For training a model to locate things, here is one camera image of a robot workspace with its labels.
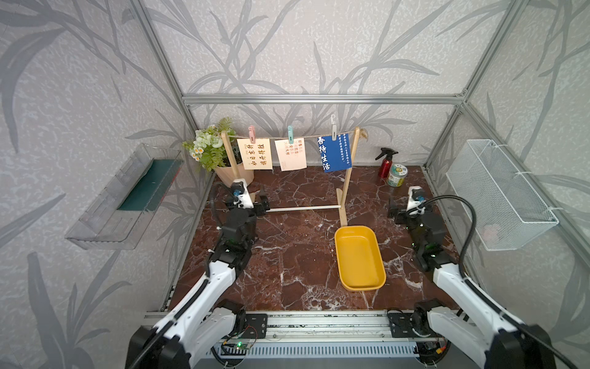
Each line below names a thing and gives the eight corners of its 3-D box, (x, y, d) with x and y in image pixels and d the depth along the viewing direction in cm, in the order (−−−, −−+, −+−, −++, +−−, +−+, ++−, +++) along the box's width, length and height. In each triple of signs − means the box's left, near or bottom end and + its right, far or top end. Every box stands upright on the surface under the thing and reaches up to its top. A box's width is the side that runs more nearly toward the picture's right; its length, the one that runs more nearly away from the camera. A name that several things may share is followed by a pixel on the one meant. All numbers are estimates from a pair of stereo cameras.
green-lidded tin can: (388, 187, 113) (393, 175, 107) (385, 175, 118) (390, 164, 112) (403, 187, 113) (409, 175, 107) (400, 175, 118) (405, 164, 112)
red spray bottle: (372, 173, 120) (380, 149, 107) (376, 169, 122) (384, 145, 109) (386, 181, 116) (395, 157, 104) (390, 176, 118) (399, 152, 106)
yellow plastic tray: (338, 291, 83) (340, 286, 78) (334, 233, 98) (335, 225, 93) (384, 291, 83) (388, 286, 78) (372, 233, 98) (376, 225, 93)
